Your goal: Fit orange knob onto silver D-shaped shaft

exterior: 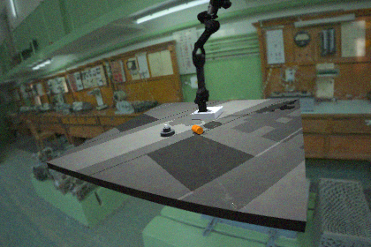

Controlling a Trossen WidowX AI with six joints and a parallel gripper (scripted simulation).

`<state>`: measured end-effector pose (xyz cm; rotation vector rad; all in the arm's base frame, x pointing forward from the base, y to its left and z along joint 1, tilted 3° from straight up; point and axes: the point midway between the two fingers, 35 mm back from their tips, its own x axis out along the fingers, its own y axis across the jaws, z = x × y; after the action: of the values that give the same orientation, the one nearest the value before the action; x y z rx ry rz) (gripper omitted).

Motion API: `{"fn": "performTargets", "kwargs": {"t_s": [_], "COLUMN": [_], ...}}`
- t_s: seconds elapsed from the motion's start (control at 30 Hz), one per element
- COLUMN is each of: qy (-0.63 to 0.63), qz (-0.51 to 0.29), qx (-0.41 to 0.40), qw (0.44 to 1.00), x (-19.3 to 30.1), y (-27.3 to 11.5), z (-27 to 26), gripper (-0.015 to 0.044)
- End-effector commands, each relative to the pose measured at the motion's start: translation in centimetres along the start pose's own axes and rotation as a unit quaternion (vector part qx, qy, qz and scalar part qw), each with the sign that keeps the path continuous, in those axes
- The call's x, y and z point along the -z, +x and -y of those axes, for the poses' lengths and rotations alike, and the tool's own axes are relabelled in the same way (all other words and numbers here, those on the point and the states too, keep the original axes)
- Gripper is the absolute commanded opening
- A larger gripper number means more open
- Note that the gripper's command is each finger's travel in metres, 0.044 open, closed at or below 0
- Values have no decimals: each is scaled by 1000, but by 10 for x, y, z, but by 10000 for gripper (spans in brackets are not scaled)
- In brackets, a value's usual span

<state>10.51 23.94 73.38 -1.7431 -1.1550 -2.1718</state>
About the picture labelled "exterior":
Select orange knob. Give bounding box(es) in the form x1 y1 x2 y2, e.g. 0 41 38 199
192 125 203 134

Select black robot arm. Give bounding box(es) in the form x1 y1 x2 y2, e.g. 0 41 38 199
193 0 225 113

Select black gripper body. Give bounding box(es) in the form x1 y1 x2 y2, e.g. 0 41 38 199
208 0 231 9

